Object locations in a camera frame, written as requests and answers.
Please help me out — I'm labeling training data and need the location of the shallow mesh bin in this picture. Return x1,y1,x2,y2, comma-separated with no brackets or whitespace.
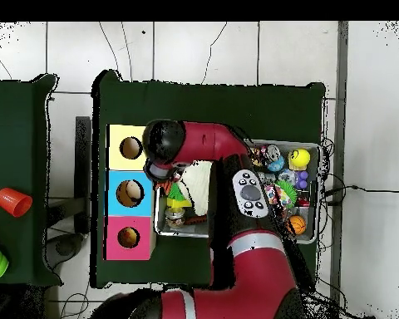
154,138,321,245

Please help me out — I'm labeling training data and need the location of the crushed metal can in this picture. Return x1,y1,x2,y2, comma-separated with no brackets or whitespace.
165,207,186,228

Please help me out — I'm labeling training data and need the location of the large green spiky ball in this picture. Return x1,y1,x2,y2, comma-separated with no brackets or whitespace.
167,182,187,200

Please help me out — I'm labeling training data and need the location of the black power cable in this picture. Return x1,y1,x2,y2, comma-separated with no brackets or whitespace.
323,184,399,198

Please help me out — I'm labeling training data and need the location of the cream muslin cloth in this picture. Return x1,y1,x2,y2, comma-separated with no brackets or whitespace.
179,160,214,216

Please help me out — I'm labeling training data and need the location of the purple toy building block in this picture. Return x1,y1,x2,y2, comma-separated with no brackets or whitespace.
294,169,309,189

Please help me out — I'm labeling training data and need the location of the dark green tablecloth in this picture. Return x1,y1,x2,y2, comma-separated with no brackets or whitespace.
89,69,327,289
0,73,62,288

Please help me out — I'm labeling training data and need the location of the orange plastic cup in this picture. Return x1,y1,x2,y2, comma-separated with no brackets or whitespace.
0,186,33,218

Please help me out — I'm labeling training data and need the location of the wooden box with three holes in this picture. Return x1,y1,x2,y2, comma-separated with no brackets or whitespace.
105,123,161,262

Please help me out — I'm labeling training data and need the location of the yellow toy block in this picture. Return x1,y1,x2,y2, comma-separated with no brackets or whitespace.
166,197,193,209

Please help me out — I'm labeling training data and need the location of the yellow ball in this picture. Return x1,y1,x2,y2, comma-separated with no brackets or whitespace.
288,148,311,170

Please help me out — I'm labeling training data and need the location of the small orange basketball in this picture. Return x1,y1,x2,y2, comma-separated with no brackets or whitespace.
287,214,308,236

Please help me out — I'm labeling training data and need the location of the yellow plush duck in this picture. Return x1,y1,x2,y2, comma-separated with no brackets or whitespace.
119,227,140,248

